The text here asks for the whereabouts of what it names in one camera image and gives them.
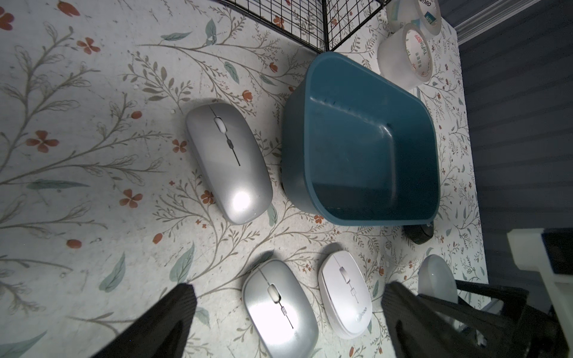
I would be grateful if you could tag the black mouse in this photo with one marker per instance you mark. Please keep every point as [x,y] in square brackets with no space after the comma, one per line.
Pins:
[419,234]

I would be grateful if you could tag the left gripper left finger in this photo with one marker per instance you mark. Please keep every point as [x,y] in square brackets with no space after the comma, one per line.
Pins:
[162,331]

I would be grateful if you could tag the black wire desk organizer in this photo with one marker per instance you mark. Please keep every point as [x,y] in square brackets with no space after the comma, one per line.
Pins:
[321,26]

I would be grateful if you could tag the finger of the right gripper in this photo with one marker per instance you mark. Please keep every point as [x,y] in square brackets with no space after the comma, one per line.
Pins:
[486,334]

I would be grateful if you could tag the teal storage box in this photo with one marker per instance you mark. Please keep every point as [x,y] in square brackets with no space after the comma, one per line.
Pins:
[357,149]

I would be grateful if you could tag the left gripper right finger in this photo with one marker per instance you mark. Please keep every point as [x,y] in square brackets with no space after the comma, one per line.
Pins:
[417,331]

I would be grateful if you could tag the silver grey mouse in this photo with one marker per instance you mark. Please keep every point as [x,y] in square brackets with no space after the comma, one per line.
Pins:
[230,160]

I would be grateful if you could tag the white rounded mouse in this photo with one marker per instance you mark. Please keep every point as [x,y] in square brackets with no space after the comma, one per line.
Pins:
[436,279]

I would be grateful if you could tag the clear tape roll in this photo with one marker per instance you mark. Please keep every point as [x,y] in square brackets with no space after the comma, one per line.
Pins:
[425,14]
[405,59]

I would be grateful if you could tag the clear tape roll far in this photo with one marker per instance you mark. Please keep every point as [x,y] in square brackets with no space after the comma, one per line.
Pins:
[425,14]

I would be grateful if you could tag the clear tape roll near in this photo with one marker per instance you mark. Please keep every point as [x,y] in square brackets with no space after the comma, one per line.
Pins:
[405,59]

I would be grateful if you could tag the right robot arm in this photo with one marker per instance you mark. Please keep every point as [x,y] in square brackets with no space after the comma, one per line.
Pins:
[548,252]

